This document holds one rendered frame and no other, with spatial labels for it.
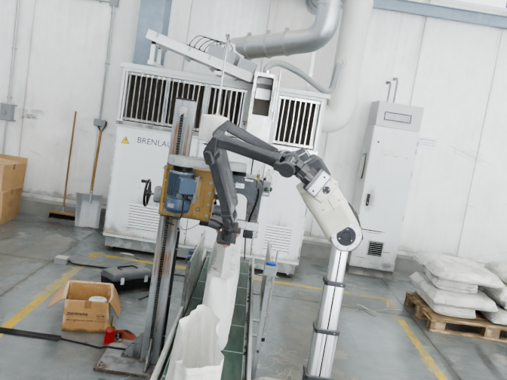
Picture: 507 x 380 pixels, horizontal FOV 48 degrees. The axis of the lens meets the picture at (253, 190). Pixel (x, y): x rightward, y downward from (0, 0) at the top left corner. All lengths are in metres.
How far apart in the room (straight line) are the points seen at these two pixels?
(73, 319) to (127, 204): 2.36
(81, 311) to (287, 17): 4.77
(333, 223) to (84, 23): 5.73
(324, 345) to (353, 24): 4.39
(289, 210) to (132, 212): 1.74
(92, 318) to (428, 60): 5.39
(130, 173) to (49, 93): 2.08
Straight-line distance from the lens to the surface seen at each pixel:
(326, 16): 5.81
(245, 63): 5.97
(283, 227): 6.33
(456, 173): 7.99
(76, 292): 4.74
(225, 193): 2.78
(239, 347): 3.44
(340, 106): 6.58
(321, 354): 3.07
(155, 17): 7.28
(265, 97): 6.21
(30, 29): 8.16
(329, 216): 2.75
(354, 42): 6.66
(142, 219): 6.44
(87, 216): 7.66
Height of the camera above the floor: 1.69
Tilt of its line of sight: 7 degrees down
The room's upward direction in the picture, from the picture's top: 9 degrees clockwise
